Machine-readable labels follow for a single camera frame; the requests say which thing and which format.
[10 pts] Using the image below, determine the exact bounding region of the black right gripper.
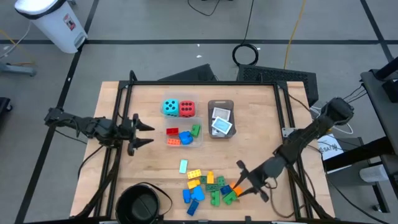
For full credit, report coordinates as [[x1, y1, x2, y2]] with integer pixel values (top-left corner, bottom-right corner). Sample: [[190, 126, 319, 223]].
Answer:
[[232, 160, 277, 203]]

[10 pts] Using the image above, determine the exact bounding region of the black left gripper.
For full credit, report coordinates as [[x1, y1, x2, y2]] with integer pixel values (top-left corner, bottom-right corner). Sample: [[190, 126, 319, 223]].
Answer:
[[119, 113, 155, 156]]

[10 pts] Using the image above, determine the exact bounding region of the orange brick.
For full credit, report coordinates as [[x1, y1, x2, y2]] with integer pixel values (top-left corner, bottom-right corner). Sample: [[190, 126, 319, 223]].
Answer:
[[231, 183, 244, 197]]

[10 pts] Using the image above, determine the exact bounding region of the green stepped brick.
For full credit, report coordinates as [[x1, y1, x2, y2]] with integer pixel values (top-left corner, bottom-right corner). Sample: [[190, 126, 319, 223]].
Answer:
[[222, 190, 239, 205]]

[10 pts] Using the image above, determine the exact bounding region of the cyan foam die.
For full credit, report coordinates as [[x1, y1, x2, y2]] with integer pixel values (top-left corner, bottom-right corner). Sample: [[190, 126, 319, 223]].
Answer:
[[161, 98, 180, 118]]

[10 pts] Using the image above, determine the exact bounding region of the large blue brick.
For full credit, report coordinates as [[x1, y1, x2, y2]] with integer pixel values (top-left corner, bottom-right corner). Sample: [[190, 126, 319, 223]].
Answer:
[[178, 130, 194, 146]]

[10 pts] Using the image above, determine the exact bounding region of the red foam die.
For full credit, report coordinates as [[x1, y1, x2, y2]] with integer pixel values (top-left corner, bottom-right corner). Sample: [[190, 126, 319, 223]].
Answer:
[[178, 100, 197, 118]]

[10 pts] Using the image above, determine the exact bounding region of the card pack with green emblem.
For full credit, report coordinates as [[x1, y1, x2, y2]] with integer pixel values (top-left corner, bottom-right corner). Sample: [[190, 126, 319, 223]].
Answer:
[[211, 116, 233, 136]]

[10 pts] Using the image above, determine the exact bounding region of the card pack with grey emblem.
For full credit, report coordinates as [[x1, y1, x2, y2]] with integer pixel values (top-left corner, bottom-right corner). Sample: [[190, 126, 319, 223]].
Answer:
[[211, 107, 232, 122]]

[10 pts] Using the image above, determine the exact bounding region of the clear plastic container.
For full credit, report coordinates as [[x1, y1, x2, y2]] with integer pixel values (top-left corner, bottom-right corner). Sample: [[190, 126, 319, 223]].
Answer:
[[164, 116, 204, 148], [160, 93, 200, 119]]

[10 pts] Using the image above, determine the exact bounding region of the blue brick with side studs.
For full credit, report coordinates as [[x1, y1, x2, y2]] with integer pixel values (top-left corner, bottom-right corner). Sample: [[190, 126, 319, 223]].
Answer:
[[190, 185, 206, 202]]

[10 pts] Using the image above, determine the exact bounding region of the black flat panel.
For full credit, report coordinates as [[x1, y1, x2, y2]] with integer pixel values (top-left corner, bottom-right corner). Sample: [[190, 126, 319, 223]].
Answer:
[[157, 63, 218, 82]]

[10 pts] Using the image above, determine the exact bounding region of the grey translucent plastic bin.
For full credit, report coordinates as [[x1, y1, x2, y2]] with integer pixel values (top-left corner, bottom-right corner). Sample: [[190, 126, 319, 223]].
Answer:
[[207, 100, 236, 140]]

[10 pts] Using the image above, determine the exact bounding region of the white printed sheet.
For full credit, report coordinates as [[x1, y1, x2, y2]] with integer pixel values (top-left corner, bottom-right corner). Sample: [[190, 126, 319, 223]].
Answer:
[[317, 134, 345, 161]]

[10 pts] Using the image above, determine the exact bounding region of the black cart beam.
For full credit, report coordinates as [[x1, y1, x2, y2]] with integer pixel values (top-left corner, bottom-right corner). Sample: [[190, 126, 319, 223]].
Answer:
[[323, 136, 398, 172]]

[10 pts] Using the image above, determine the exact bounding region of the grey cylinder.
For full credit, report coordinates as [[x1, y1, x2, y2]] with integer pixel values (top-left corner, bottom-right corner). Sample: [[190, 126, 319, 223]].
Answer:
[[359, 164, 389, 184]]

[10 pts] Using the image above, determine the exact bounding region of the grey stand foot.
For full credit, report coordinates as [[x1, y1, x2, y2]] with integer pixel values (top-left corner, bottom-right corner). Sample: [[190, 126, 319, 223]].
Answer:
[[0, 61, 37, 77]]

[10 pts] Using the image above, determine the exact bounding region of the white pedal trash bin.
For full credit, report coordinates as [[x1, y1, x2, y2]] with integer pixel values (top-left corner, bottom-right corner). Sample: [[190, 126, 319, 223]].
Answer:
[[14, 0, 89, 54]]

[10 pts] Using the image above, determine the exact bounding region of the black caster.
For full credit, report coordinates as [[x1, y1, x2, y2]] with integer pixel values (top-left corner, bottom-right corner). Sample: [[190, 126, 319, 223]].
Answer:
[[0, 96, 13, 114]]

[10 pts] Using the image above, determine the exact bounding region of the dark grey side table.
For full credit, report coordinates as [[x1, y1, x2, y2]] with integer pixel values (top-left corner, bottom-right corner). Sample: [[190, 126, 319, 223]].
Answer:
[[359, 55, 398, 147]]

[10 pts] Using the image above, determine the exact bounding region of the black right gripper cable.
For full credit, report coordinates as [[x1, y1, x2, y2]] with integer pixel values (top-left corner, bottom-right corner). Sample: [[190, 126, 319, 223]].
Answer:
[[267, 183, 307, 218]]

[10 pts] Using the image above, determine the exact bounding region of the silver metal bracket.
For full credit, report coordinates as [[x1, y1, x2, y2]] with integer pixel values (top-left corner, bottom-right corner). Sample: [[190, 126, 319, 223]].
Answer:
[[281, 126, 296, 138]]

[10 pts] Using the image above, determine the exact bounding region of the black bucket with handle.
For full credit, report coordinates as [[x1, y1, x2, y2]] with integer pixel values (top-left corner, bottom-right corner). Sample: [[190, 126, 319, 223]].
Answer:
[[114, 182, 174, 223]]

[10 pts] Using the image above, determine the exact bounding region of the black metal table frame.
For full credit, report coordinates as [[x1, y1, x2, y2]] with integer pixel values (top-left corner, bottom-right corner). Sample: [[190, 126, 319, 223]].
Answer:
[[73, 70, 336, 222]]

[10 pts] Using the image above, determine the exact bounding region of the black cable with coil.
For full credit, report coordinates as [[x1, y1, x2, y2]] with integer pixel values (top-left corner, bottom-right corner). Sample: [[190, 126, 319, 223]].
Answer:
[[231, 0, 260, 67]]

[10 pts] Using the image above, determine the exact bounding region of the yellow cable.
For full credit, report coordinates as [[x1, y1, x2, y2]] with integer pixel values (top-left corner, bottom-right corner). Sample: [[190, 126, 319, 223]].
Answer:
[[282, 0, 308, 70]]

